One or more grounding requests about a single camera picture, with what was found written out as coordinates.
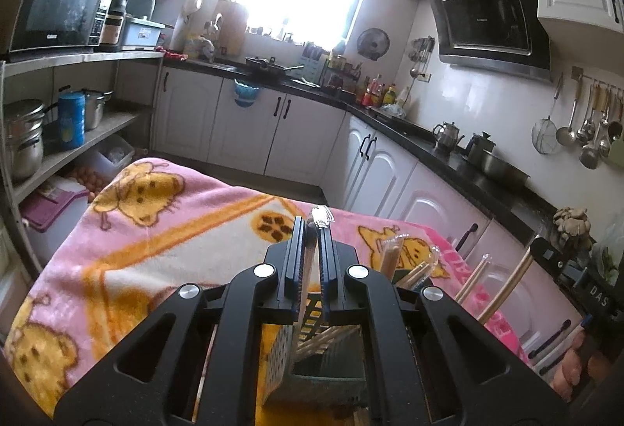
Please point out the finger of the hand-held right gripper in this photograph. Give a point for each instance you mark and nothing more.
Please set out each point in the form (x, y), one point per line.
(546, 253)

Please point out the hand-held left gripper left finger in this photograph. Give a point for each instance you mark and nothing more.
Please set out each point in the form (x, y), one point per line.
(298, 270)

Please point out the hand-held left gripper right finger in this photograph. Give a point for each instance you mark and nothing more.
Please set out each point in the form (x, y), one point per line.
(327, 270)

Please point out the chopstick pair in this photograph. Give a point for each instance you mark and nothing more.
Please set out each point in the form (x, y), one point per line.
(321, 215)
(507, 282)

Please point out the group of chopsticks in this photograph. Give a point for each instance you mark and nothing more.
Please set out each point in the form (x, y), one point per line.
(390, 255)

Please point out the dark green perforated utensil basket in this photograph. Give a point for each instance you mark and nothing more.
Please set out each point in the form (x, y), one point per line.
(317, 377)

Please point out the hanging utensils beside socket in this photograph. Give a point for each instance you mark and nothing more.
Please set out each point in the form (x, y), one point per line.
(421, 55)

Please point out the person's right hand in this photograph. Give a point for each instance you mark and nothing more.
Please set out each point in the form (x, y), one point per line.
(568, 372)

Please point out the bunch of mushrooms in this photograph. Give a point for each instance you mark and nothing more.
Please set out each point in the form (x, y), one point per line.
(573, 226)

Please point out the plastic bag of vegetables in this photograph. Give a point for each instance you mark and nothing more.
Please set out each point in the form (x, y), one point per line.
(609, 255)

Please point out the steel cooking pot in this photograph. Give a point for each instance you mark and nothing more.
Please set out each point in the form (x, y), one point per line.
(504, 170)

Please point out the large steel ladle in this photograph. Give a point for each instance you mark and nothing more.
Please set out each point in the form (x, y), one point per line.
(590, 158)

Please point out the pale spatula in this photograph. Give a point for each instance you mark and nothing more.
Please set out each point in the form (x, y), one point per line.
(615, 155)

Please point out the dark kettle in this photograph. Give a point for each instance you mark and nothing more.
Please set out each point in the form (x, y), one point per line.
(480, 146)

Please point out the steel slotted spoon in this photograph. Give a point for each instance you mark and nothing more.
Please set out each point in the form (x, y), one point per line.
(586, 129)

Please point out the white lower kitchen cabinets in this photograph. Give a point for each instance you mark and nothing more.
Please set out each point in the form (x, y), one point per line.
(302, 138)

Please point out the pink cartoon printed blanket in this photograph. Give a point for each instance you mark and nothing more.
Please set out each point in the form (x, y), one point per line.
(161, 250)

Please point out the black kitchen countertop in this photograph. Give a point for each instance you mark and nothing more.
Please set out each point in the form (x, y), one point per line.
(438, 163)

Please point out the black spoon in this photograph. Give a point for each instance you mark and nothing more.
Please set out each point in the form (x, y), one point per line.
(615, 129)

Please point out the steel kettle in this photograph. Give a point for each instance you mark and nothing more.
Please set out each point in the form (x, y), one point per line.
(446, 136)

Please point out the blue hanging bowl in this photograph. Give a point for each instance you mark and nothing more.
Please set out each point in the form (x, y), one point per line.
(246, 94)

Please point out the group of condiment bottles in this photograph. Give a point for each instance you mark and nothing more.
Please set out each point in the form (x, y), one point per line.
(382, 94)

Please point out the knife rack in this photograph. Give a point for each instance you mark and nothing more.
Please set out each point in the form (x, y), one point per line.
(314, 63)

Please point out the black wok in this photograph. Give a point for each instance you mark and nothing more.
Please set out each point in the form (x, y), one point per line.
(268, 64)

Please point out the pile of eggs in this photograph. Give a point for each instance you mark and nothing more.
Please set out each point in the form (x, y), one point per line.
(87, 180)

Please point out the black range hood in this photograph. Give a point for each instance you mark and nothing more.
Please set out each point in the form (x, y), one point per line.
(487, 21)

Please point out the metal shelf rack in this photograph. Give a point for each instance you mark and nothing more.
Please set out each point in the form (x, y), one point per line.
(97, 129)

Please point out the wooden cutting board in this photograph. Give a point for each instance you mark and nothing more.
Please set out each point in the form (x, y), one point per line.
(231, 29)

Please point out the container with purple lid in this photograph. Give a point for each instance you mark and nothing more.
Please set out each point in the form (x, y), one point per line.
(51, 211)

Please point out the small steel pot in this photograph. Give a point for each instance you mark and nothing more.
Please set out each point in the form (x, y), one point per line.
(97, 109)

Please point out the blue canister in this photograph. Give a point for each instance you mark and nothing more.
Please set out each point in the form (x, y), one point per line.
(71, 121)

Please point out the grey plastic container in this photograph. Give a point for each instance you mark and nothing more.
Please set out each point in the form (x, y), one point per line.
(141, 34)

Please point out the stacked steel pots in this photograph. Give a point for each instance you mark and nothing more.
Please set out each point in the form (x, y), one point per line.
(24, 143)

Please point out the black blender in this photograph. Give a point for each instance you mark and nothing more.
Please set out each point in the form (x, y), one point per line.
(122, 2)

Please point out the black microwave oven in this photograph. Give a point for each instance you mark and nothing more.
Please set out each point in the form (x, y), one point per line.
(58, 4)

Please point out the wall utensil rail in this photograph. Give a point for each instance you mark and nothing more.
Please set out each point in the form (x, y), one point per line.
(599, 82)

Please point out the small wall fan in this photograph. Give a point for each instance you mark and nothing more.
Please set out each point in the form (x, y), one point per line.
(373, 44)

